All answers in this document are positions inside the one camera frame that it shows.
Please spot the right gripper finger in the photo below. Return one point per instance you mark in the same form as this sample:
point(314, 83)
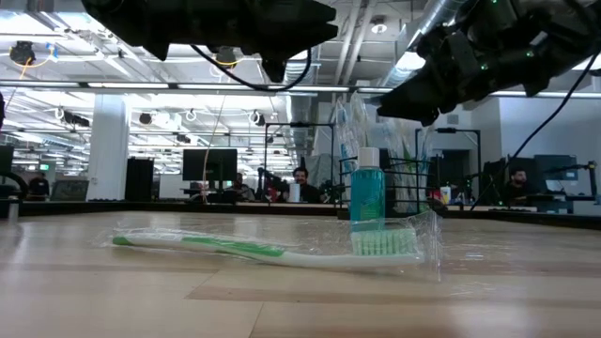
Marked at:
point(418, 98)

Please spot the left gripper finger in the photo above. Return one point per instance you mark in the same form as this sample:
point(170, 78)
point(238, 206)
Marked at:
point(291, 16)
point(319, 35)

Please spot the teal mouthwash bottle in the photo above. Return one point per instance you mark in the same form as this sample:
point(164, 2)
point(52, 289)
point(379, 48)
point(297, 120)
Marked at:
point(367, 192)

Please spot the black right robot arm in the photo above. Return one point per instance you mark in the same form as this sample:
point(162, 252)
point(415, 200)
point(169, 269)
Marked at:
point(554, 37)

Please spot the white yellow cup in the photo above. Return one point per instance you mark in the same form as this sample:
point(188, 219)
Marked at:
point(445, 195)

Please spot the long ceiling light strip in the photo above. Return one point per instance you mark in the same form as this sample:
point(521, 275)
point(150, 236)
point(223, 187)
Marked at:
point(127, 85)

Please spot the person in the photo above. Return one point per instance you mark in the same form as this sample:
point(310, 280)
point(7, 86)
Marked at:
point(519, 177)
point(240, 178)
point(300, 176)
point(38, 185)

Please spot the black computer monitor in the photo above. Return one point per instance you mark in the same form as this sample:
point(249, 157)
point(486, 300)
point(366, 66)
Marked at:
point(556, 166)
point(209, 164)

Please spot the white column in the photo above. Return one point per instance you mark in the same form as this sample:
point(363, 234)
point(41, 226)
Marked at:
point(108, 141)

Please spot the blue box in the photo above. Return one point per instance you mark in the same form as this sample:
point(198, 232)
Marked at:
point(554, 205)

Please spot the black tower cabinet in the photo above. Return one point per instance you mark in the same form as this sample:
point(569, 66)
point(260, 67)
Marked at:
point(138, 178)

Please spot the small dark monitor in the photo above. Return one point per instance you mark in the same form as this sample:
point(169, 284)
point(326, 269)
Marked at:
point(69, 190)

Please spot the black ceiling camera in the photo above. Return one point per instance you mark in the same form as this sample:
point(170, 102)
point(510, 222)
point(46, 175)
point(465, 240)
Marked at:
point(226, 57)
point(21, 51)

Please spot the silver spiral ceiling duct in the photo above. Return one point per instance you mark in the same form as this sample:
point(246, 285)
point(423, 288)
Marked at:
point(439, 14)

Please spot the silver corrugated ceiling duct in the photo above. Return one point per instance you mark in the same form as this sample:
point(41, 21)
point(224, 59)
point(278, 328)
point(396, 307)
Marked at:
point(303, 112)

